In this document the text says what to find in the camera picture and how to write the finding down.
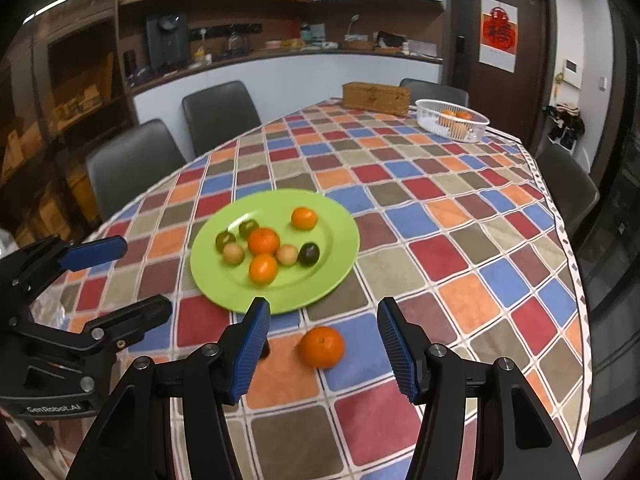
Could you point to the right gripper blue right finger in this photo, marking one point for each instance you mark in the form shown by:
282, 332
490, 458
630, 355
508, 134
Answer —
515, 436

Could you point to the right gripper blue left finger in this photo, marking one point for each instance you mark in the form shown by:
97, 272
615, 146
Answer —
131, 438

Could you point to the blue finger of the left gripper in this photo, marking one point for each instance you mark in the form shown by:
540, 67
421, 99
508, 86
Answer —
112, 332
26, 273

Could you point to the tan round fruit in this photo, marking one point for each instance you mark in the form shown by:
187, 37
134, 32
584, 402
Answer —
287, 255
233, 254

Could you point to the green tomato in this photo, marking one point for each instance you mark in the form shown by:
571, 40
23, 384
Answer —
222, 239
246, 227

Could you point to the orange mandarin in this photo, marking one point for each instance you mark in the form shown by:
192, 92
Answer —
303, 218
263, 269
263, 241
321, 347

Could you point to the dark purple plum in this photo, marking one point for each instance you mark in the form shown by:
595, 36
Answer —
265, 351
309, 254

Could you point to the clear plastic water bottle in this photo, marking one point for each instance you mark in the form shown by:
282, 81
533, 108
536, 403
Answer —
47, 310

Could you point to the dark grey chair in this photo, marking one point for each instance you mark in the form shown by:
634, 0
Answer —
123, 168
219, 114
571, 188
425, 90

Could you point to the green plate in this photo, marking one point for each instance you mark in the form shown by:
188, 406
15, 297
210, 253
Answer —
229, 287

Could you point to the checkered colourful tablecloth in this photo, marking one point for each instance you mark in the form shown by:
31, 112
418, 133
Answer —
463, 235

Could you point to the black coffee machine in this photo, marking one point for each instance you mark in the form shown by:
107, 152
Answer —
168, 41

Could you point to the white counter cabinet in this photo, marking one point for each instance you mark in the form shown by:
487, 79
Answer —
279, 86

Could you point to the oranges in basket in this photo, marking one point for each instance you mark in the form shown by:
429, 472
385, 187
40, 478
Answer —
457, 121

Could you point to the dark brown door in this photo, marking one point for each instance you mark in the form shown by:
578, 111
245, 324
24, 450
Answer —
514, 103

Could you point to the red fu poster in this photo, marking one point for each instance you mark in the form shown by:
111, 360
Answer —
498, 35

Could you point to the white wire basket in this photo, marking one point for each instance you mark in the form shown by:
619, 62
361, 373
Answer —
428, 113

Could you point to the white wall intercom panel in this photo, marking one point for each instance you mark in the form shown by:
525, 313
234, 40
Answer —
572, 73

